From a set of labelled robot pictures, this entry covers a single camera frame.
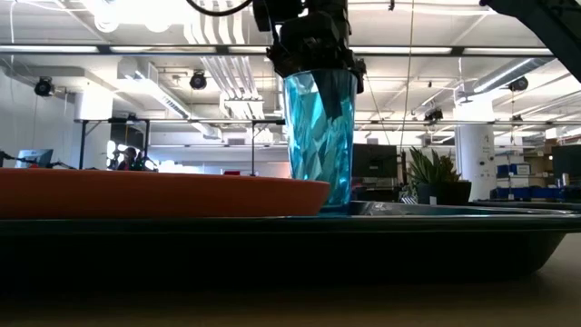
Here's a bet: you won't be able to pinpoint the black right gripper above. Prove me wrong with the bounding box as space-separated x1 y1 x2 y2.
266 0 368 122

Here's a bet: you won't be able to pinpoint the blue faceted plastic cup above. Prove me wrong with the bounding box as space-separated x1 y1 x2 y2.
283 67 359 213

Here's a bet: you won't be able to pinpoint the dark green tray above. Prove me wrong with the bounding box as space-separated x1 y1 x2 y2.
0 201 581 282

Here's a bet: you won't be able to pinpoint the orange plastic plate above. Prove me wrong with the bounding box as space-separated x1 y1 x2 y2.
0 167 331 218

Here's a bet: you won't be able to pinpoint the black computer monitor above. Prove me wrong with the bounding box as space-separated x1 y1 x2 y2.
551 144 581 181
352 143 399 179

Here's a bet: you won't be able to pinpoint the succulent plant in black pot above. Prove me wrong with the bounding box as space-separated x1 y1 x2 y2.
399 147 473 206

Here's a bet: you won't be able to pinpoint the black ceiling spotlight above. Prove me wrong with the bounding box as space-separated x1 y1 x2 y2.
189 71 209 91
507 75 530 94
34 75 55 97

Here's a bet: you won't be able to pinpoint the white round pillar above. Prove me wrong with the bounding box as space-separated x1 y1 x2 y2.
455 97 497 201

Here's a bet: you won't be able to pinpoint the blue storage bins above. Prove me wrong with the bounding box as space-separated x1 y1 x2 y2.
497 163 568 201

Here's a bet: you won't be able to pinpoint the person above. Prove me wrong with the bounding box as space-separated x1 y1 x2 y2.
115 146 141 172

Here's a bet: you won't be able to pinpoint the light grey computer monitor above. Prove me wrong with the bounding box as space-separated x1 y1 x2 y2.
15 148 54 169

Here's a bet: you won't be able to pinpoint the black background workstation frame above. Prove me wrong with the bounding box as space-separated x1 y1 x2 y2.
74 116 151 172
249 118 287 177

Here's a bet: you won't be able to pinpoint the black aluminium rig frame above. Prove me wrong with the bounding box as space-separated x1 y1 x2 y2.
0 44 556 58

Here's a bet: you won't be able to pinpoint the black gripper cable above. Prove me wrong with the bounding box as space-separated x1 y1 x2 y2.
184 0 254 18

